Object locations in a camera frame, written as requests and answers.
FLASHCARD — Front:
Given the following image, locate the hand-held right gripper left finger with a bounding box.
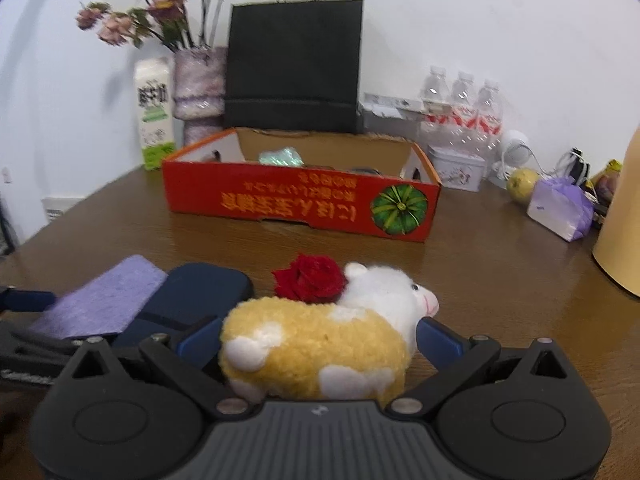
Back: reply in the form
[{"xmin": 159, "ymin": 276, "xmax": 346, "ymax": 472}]
[{"xmin": 67, "ymin": 316, "xmax": 251, "ymax": 417}]

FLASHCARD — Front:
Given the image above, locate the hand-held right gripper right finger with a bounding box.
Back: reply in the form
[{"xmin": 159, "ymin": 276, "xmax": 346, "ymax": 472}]
[{"xmin": 388, "ymin": 317, "xmax": 572, "ymax": 415}]

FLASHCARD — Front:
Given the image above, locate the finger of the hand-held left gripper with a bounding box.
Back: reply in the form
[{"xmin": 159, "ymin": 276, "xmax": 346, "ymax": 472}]
[
  {"xmin": 0, "ymin": 286, "xmax": 59, "ymax": 315},
  {"xmin": 0, "ymin": 320, "xmax": 88, "ymax": 390}
]

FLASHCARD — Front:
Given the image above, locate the purple cloth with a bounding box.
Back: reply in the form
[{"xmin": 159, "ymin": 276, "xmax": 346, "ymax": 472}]
[{"xmin": 27, "ymin": 254, "xmax": 169, "ymax": 340}]

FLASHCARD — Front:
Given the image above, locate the yellow and white plush toy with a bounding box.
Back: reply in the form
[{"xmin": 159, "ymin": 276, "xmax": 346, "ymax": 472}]
[{"xmin": 218, "ymin": 261, "xmax": 441, "ymax": 404}]

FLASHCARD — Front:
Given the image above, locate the red cardboard box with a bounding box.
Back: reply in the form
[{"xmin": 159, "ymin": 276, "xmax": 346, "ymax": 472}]
[{"xmin": 161, "ymin": 127, "xmax": 442, "ymax": 244}]

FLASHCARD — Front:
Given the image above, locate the navy blue case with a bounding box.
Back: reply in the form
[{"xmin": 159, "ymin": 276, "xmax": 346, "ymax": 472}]
[{"xmin": 112, "ymin": 262, "xmax": 255, "ymax": 349}]

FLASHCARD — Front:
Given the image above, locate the red fabric rose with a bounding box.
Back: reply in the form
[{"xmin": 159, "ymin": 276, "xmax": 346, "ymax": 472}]
[{"xmin": 272, "ymin": 253, "xmax": 349, "ymax": 305}]

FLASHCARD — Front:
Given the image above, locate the floral metal tin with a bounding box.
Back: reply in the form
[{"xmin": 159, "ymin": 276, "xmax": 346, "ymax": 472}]
[{"xmin": 427, "ymin": 144, "xmax": 487, "ymax": 193}]

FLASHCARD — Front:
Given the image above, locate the yellow-green pear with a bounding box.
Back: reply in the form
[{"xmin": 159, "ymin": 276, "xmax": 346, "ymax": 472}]
[{"xmin": 506, "ymin": 168, "xmax": 542, "ymax": 205}]

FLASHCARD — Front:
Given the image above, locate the purple tissue pack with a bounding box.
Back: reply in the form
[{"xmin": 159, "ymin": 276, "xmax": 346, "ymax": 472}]
[{"xmin": 527, "ymin": 176, "xmax": 595, "ymax": 242}]

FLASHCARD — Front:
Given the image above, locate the white round desk gadget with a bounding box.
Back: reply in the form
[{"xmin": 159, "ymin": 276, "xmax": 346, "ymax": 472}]
[{"xmin": 487, "ymin": 129, "xmax": 535, "ymax": 190}]

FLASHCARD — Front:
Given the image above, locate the iridescent crinkled ornament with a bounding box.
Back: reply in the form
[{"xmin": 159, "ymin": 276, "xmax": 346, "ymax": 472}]
[{"xmin": 258, "ymin": 146, "xmax": 305, "ymax": 168}]

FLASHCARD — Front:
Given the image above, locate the yellow thermos jug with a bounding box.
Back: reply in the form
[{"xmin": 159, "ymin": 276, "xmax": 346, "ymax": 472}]
[{"xmin": 592, "ymin": 125, "xmax": 640, "ymax": 302}]

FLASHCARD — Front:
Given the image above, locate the white and green milk carton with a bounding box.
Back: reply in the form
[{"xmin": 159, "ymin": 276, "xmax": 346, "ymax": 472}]
[{"xmin": 133, "ymin": 57, "xmax": 177, "ymax": 172}]

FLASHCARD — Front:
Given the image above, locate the clear plastic food container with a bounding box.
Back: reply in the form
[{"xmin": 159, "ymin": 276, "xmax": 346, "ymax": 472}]
[{"xmin": 358, "ymin": 110, "xmax": 432, "ymax": 149}]

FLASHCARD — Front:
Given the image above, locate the black charger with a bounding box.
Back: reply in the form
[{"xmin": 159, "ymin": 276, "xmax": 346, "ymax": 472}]
[{"xmin": 570, "ymin": 147, "xmax": 592, "ymax": 187}]

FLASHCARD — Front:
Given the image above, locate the colourful snack packet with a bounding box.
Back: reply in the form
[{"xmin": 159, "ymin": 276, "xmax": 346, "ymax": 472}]
[{"xmin": 594, "ymin": 159, "xmax": 624, "ymax": 217}]

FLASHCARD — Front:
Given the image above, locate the clear water bottle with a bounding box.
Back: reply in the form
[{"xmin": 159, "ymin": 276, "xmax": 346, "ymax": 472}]
[
  {"xmin": 419, "ymin": 64, "xmax": 449, "ymax": 147},
  {"xmin": 474, "ymin": 79, "xmax": 504, "ymax": 158},
  {"xmin": 448, "ymin": 71, "xmax": 477, "ymax": 153}
]

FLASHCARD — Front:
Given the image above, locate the white and pink flat box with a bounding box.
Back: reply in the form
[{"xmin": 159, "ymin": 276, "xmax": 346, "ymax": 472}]
[{"xmin": 362, "ymin": 92, "xmax": 426, "ymax": 119}]

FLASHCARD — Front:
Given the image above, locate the mottled purple vase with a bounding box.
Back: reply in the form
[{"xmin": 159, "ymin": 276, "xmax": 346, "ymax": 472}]
[{"xmin": 172, "ymin": 46, "xmax": 229, "ymax": 147}]

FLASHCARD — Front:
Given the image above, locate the black paper bag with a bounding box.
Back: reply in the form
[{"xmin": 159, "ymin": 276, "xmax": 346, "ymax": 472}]
[{"xmin": 223, "ymin": 0, "xmax": 365, "ymax": 135}]

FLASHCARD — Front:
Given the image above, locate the white cable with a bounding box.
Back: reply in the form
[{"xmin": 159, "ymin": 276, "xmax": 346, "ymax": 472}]
[{"xmin": 549, "ymin": 149, "xmax": 576, "ymax": 181}]

